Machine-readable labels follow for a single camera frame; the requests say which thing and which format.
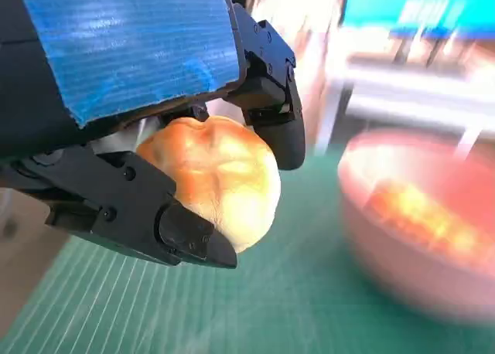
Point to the pink bowl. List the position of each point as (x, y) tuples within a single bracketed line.
[(386, 269)]

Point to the toy bread bun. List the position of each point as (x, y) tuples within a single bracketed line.
[(425, 218), (228, 176)]

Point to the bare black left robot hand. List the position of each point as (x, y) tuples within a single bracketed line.
[(116, 41)]

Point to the green cutting mat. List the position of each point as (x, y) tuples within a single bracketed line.
[(232, 311)]

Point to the blue board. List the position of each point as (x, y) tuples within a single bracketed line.
[(425, 6)]

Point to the white table frame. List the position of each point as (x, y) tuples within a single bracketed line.
[(406, 91)]

